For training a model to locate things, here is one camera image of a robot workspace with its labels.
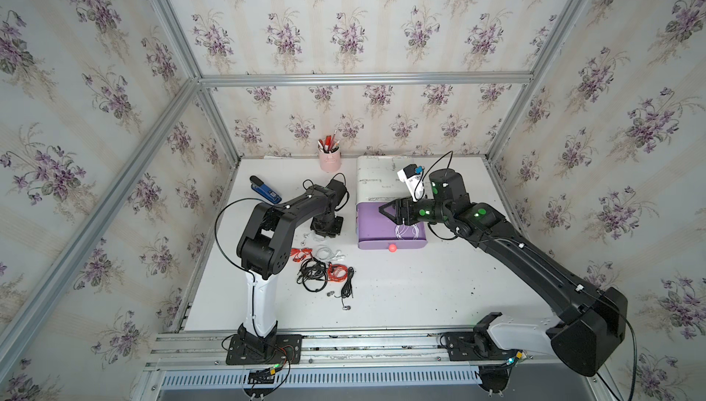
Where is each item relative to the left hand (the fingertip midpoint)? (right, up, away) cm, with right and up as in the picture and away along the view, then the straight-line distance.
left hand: (332, 236), depth 97 cm
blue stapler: (-30, +18, +10) cm, 36 cm away
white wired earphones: (+22, +6, -17) cm, 28 cm away
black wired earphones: (-5, -10, -11) cm, 16 cm away
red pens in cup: (-3, +35, +15) cm, 38 cm away
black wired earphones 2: (+5, -14, -13) cm, 20 cm away
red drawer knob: (+19, +1, -22) cm, 29 cm away
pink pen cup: (-2, +29, +12) cm, 31 cm away
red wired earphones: (+2, -9, -11) cm, 14 cm away
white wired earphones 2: (-2, -4, -5) cm, 7 cm away
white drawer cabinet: (+15, +20, -13) cm, 29 cm away
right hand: (+18, +13, -24) cm, 32 cm away
